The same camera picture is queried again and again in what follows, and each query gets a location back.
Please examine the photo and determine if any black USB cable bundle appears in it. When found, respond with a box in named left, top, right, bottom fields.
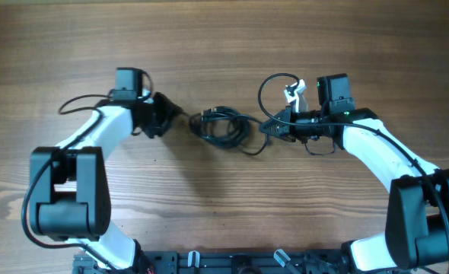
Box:
left=188, top=106, right=271, bottom=157

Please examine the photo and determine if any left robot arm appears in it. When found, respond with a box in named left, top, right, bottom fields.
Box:
left=21, top=67, right=183, bottom=273

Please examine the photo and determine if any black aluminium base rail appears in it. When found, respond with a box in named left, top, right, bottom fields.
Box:
left=72, top=249, right=349, bottom=274

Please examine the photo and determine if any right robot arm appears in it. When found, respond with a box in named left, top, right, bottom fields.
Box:
left=260, top=74, right=449, bottom=273

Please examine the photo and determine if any black right camera cable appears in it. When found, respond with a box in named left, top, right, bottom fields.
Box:
left=257, top=72, right=449, bottom=274

